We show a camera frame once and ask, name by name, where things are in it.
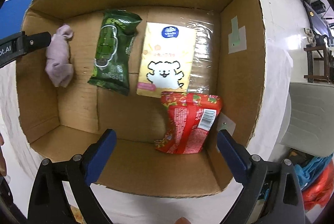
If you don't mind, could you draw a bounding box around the wooden stool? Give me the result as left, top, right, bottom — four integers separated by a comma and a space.
304, 45, 334, 84

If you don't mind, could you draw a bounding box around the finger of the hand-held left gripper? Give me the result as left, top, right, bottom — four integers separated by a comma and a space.
20, 32, 52, 52

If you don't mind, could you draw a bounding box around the green snack packet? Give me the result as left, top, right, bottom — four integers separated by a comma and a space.
87, 9, 143, 96

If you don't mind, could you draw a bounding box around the yellow tissue pack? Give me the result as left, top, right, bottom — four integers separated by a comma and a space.
136, 22, 197, 99

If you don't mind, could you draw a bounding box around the red snack packet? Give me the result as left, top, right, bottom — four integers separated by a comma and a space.
153, 91, 223, 155

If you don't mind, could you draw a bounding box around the orange plastic bag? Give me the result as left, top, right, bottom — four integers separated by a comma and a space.
301, 168, 334, 211

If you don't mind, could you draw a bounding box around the blue cloth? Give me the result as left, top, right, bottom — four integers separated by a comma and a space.
294, 153, 333, 190

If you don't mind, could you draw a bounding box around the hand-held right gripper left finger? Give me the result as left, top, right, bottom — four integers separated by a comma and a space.
27, 129, 117, 224

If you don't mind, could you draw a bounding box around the cardboard box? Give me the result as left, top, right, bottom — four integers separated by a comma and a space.
15, 0, 267, 199

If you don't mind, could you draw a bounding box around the blue mat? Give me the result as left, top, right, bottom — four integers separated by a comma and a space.
0, 0, 46, 37

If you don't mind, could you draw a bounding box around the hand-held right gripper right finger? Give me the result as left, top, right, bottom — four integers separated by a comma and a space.
217, 129, 306, 224

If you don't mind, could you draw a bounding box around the pink sock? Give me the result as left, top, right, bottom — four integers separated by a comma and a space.
45, 25, 75, 88

